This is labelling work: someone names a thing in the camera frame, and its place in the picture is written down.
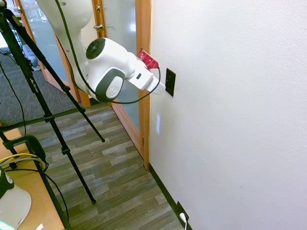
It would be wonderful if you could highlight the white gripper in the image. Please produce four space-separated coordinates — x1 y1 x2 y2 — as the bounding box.
126 64 166 96

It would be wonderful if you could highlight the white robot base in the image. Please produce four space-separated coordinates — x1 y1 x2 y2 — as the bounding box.
0 165 33 230

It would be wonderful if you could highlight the wooden door with frosted glass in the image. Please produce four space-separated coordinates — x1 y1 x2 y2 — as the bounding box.
92 0 145 155

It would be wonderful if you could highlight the black baseboard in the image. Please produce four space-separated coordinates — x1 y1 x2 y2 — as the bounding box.
148 162 193 230

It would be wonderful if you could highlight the wooden framed glass panel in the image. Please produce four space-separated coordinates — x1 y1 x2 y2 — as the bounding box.
16 0 91 109

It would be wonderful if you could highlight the black table clamp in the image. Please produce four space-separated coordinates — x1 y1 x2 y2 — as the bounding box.
1 134 47 173

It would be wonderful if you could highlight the black light switch plate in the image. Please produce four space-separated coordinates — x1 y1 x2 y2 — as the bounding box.
165 67 177 98

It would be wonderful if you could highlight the red wrist camera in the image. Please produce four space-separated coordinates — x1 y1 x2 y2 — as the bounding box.
138 49 160 71

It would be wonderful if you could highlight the wooden door frame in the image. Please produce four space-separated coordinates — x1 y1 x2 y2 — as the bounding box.
134 0 153 172

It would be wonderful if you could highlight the black camera cable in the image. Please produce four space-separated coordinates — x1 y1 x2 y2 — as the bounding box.
54 0 162 105

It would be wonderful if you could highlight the black camera tripod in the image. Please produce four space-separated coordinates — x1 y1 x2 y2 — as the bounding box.
0 0 106 206

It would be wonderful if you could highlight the black wall outlet plate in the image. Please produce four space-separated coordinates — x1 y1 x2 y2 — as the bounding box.
176 200 190 222

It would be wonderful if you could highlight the thin black hanging cable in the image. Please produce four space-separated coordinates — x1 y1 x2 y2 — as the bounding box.
0 61 27 135

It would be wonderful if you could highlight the black cable on table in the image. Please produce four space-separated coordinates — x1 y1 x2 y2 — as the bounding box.
0 167 71 224

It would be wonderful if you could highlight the yellow cable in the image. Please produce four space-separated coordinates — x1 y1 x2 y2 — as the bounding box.
0 153 46 169

